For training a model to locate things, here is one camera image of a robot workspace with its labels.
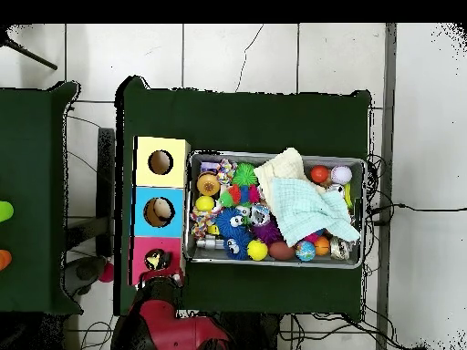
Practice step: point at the yellow duck toy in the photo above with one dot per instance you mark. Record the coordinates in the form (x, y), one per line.
(154, 261)

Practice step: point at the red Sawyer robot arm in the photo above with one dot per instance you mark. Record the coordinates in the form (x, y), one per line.
(175, 331)

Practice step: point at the wooden box with three holes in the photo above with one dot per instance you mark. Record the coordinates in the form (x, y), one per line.
(160, 146)

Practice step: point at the clear mesh bin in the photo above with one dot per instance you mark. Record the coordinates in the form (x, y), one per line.
(321, 259)

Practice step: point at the yellow tennis ball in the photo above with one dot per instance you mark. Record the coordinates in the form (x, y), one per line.
(204, 203)

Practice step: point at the blue spiky monster toy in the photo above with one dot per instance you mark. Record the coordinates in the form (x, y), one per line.
(228, 221)

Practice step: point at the yellow smiley ball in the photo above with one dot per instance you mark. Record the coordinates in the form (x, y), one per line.
(257, 250)

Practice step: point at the toy hamburger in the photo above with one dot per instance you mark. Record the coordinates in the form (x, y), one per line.
(208, 183)

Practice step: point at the green spiky ball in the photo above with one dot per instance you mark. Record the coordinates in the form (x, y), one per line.
(244, 175)

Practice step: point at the globe print ball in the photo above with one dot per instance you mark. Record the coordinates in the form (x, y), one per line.
(305, 251)

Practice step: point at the mint green cloth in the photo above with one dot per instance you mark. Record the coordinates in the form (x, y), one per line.
(303, 207)

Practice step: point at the dark green table cloth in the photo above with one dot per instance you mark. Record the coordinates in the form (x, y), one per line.
(248, 120)
(33, 182)

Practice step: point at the orange toy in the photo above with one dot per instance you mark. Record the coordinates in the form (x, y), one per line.
(3, 259)

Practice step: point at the cream waffle cloth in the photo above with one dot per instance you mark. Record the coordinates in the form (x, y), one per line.
(284, 166)

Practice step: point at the lime green toy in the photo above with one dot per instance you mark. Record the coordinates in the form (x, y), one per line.
(4, 211)

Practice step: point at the orange ball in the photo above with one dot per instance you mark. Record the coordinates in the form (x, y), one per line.
(320, 174)

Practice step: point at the white baseball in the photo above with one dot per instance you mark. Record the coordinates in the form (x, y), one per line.
(341, 175)

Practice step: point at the black tripod leg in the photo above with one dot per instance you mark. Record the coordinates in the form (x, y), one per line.
(33, 57)

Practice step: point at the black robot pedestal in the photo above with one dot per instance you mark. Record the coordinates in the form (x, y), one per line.
(255, 331)

